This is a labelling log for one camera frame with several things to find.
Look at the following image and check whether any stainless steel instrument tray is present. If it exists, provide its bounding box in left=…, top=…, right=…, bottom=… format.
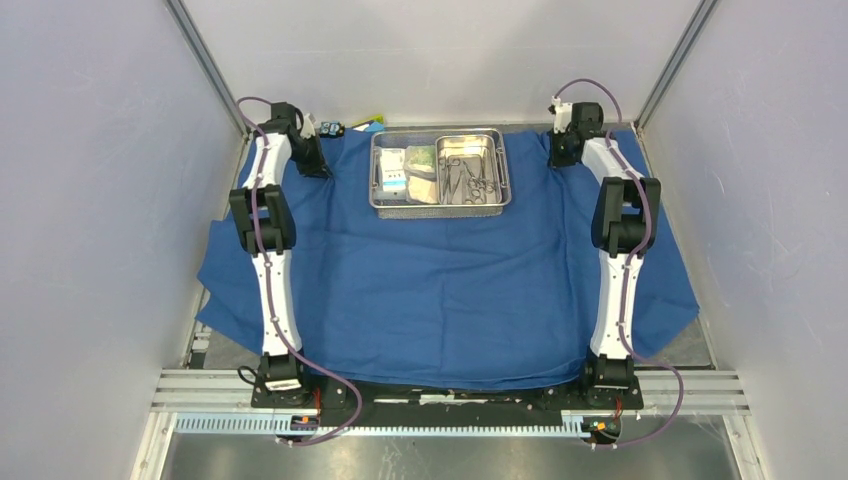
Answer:
left=436, top=134, right=504, bottom=206

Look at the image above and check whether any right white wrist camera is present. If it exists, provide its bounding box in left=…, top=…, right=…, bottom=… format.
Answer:
left=548, top=96, right=573, bottom=134

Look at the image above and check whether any aluminium frame rail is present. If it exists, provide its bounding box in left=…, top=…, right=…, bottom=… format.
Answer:
left=150, top=369, right=751, bottom=416

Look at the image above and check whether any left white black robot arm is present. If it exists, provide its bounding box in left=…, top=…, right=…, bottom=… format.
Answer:
left=229, top=101, right=332, bottom=408

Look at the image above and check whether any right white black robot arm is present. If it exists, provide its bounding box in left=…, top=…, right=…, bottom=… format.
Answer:
left=549, top=97, right=661, bottom=410

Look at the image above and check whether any white blue box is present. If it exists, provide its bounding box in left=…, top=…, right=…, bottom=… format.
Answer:
left=378, top=148, right=407, bottom=194

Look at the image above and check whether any yellow green block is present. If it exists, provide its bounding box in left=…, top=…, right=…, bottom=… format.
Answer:
left=351, top=115, right=384, bottom=131

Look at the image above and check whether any beige gauze packet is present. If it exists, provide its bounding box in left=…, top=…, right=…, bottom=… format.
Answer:
left=406, top=175, right=439, bottom=205

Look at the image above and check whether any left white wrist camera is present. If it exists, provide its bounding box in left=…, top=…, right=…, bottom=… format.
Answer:
left=299, top=112, right=317, bottom=140

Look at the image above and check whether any green printed packet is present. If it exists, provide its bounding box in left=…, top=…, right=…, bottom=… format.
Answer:
left=404, top=145, right=436, bottom=175

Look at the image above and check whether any small black blue toy car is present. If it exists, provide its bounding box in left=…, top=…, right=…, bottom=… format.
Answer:
left=317, top=121, right=346, bottom=138

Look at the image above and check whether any white blue wedge block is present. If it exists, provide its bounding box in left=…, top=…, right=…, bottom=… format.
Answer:
left=364, top=122, right=385, bottom=132

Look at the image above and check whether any wire mesh steel basket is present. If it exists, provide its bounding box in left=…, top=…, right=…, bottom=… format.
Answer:
left=368, top=127, right=512, bottom=219

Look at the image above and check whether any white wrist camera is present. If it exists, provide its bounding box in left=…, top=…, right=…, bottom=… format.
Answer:
left=548, top=96, right=573, bottom=134
left=299, top=112, right=317, bottom=140

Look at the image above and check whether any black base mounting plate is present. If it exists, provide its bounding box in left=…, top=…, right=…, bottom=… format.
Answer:
left=251, top=374, right=644, bottom=428

